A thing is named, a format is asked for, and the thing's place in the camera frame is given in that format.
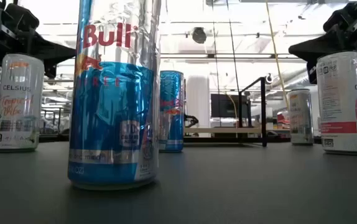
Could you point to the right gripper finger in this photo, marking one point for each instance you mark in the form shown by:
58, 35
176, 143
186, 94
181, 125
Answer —
321, 46
312, 71

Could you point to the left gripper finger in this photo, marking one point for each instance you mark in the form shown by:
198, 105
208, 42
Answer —
50, 68
51, 49

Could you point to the white Celsius can red print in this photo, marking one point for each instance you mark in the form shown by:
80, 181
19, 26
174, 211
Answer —
341, 102

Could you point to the white Celsius can orange print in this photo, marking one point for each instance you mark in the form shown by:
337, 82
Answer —
18, 102
300, 118

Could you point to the small black reel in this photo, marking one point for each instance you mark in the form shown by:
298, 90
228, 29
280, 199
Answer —
269, 78

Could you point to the red boxes stack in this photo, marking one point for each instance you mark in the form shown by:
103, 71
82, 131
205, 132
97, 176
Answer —
282, 121

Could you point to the black monitor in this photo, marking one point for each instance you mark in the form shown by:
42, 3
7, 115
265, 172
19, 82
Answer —
225, 105

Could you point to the wooden shelf black frame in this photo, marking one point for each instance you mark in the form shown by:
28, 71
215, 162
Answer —
263, 118

